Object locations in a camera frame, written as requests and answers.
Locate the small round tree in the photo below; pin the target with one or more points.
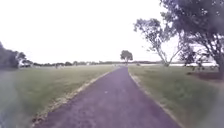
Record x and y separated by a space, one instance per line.
126 55

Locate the distant tree line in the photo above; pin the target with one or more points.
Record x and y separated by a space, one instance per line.
83 63

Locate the dark asphalt path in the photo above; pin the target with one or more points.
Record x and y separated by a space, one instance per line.
113 100

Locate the leaning bare-trunk tree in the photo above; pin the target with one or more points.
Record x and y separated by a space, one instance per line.
156 36

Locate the green grass field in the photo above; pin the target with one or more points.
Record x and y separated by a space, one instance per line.
43 83
176 86

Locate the pale water strip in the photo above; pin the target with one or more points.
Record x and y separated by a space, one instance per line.
193 64

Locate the large dark tree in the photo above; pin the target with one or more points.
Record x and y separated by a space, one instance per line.
203 23

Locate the dark trees clump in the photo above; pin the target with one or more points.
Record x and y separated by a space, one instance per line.
8 58

